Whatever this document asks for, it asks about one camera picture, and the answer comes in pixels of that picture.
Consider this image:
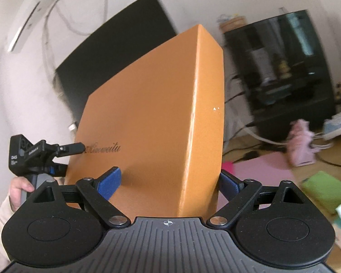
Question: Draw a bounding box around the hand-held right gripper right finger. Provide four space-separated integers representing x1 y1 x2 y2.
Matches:
207 170 304 228

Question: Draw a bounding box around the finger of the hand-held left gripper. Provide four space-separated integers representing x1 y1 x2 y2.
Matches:
52 162 69 177
56 142 86 156

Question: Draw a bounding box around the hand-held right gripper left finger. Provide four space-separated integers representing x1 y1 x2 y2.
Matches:
31 166 131 228

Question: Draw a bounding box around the orange box lid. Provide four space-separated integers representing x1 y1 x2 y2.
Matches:
65 24 225 219

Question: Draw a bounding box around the wooden desktop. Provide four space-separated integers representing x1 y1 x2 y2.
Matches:
221 131 341 273

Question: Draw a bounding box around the person's left hand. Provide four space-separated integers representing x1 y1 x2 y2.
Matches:
9 176 35 214

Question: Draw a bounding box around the pink desk mat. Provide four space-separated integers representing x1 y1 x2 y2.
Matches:
218 151 295 206

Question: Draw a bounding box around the pink toy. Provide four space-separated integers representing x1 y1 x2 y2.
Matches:
288 119 316 167

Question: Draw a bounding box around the green cloth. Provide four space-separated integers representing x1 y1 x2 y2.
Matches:
301 171 341 214

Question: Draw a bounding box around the black curved monitor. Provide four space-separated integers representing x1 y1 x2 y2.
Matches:
55 0 178 120

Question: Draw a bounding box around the light blue keyboard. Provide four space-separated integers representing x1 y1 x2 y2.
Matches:
322 109 341 137

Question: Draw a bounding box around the black computer case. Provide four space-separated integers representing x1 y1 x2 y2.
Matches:
224 9 337 133

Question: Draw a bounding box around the white air conditioner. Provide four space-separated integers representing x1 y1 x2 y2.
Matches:
7 0 63 53

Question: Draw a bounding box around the small figurine on wooden base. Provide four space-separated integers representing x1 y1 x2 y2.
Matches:
217 13 247 32

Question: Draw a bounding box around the black cable bundle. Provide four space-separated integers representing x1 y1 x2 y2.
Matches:
224 73 263 161

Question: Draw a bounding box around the white cable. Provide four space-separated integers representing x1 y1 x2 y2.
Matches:
245 119 333 149

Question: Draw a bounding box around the wall cable bundle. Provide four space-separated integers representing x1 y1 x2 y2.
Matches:
40 0 109 78

